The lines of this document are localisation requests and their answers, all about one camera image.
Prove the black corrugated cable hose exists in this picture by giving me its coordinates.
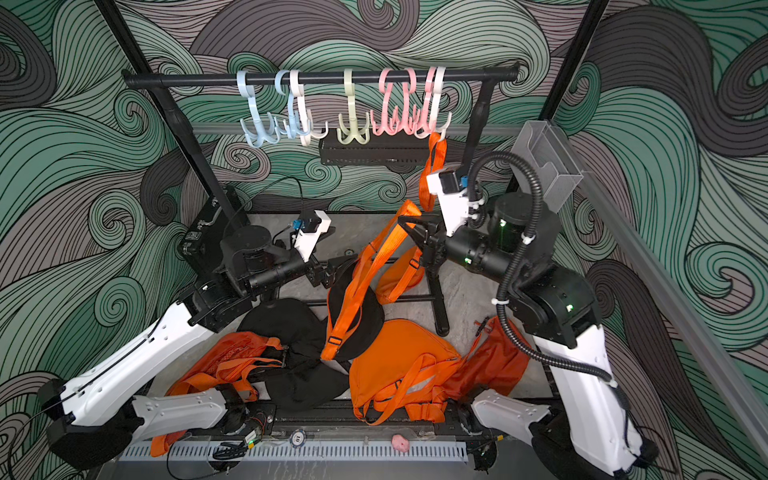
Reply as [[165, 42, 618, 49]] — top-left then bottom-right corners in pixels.
[[465, 150, 619, 385]]

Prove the black bag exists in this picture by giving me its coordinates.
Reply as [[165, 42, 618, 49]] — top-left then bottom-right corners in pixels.
[[238, 298, 349, 412], [321, 261, 384, 362]]

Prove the front poker chip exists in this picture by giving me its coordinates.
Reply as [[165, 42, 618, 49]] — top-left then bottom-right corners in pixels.
[[289, 429, 307, 448]]

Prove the rust red bag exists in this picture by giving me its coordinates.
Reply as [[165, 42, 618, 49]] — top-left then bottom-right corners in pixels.
[[443, 317, 529, 400]]

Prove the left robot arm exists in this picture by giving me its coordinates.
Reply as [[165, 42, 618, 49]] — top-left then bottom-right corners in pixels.
[[38, 210, 334, 470]]

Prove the white hook rightmost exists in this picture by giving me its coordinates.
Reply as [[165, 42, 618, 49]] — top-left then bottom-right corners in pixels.
[[427, 65, 454, 143]]

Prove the pink small object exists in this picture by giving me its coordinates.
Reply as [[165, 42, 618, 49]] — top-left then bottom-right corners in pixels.
[[391, 434, 410, 453]]

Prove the light blue hook leftmost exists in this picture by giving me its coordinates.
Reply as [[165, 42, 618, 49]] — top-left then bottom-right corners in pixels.
[[236, 70, 280, 149]]

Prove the orange backpack bag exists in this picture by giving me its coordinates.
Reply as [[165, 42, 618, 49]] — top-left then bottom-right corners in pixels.
[[349, 319, 463, 426]]

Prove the white slotted cable duct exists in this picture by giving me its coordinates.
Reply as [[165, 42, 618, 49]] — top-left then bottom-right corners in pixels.
[[118, 440, 469, 463]]

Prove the aluminium wall rail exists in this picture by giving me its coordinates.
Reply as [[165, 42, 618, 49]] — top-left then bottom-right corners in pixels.
[[579, 171, 767, 460]]

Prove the white hook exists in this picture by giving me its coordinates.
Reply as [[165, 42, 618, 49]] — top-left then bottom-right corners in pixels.
[[289, 70, 330, 147], [427, 65, 454, 143]]

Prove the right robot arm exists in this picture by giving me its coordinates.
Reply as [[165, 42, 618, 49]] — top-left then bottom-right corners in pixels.
[[396, 192, 659, 479]]

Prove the light blue hook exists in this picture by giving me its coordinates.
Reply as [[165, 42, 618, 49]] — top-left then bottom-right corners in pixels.
[[236, 70, 280, 149], [274, 70, 299, 139]]

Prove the orange bag front left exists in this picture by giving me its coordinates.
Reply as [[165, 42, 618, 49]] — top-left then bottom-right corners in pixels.
[[149, 331, 288, 458]]

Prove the black bag lower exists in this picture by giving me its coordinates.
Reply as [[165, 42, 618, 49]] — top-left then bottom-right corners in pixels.
[[238, 298, 349, 412]]

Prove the pale green hook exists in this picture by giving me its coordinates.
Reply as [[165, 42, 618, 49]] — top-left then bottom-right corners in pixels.
[[337, 69, 370, 145]]

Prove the pink hook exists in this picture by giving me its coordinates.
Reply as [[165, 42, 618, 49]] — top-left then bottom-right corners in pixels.
[[395, 68, 419, 135], [413, 67, 436, 139], [370, 68, 398, 136]]

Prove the black clothes rack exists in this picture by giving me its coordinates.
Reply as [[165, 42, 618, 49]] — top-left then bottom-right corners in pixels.
[[121, 61, 521, 338]]

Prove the black bag upper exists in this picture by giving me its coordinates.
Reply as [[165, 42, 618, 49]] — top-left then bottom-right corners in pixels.
[[321, 261, 384, 362]]

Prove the white hook left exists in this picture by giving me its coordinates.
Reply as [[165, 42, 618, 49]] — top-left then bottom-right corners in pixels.
[[289, 70, 330, 147]]

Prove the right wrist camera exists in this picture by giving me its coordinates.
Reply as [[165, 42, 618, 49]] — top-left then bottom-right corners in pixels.
[[427, 168, 484, 237]]

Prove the clear mesh wall bin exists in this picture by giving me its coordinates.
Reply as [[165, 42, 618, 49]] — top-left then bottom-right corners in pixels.
[[511, 120, 583, 213]]

